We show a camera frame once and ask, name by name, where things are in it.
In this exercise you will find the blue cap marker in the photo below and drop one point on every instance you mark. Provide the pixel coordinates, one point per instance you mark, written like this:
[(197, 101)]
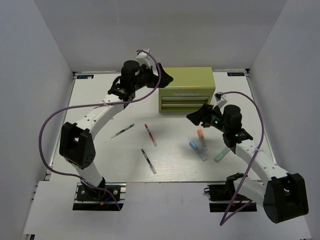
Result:
[(198, 151)]

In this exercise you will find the red refill pen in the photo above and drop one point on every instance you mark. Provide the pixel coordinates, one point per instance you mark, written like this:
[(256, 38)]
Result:
[(151, 135)]

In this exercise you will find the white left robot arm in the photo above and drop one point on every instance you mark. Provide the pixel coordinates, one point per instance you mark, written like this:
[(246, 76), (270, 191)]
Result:
[(77, 139)]

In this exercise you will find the left corner label sticker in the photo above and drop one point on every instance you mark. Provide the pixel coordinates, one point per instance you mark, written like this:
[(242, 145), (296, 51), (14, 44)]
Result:
[(85, 77)]

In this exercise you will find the orange cap marker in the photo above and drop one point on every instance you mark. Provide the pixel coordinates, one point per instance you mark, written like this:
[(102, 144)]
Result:
[(202, 139)]

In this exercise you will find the blue refill pen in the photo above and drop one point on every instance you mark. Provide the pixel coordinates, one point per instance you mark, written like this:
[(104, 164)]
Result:
[(149, 162)]

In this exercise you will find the right corner label sticker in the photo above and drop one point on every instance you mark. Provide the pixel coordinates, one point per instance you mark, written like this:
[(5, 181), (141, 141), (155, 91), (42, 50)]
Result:
[(235, 74)]

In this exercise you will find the green eraser stick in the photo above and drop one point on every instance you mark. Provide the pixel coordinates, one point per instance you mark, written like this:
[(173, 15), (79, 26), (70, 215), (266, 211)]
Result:
[(221, 154)]

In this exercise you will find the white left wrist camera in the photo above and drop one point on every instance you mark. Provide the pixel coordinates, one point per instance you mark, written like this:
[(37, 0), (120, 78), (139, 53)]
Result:
[(143, 58)]

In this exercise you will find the corner label sticker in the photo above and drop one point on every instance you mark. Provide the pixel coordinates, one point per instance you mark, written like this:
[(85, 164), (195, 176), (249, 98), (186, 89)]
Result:
[(85, 77), (235, 74)]

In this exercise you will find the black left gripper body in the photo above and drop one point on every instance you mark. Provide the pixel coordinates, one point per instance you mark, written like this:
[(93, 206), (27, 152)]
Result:
[(146, 78)]

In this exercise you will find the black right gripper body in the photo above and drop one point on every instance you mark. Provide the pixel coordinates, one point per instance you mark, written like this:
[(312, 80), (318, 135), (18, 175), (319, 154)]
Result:
[(216, 119)]

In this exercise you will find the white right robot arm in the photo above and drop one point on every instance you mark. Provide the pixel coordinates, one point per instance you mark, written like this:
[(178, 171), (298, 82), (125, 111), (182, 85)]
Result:
[(282, 195)]

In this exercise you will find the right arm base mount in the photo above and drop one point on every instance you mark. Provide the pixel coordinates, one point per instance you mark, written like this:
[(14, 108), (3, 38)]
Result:
[(219, 199)]

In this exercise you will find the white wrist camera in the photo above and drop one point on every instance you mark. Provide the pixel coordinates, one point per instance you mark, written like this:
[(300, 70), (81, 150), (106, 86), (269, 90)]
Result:
[(220, 100), (143, 58)]

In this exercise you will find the green metal tool chest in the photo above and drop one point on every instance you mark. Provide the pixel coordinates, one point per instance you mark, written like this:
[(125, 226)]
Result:
[(190, 89)]

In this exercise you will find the green refill pen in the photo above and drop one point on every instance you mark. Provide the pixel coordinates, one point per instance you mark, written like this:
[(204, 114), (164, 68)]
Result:
[(122, 131)]

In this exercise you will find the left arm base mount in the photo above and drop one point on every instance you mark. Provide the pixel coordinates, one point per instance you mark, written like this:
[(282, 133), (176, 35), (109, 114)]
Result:
[(83, 201)]

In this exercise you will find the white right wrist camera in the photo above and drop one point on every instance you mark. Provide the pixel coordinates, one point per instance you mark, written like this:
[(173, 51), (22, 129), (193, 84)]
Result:
[(220, 100)]

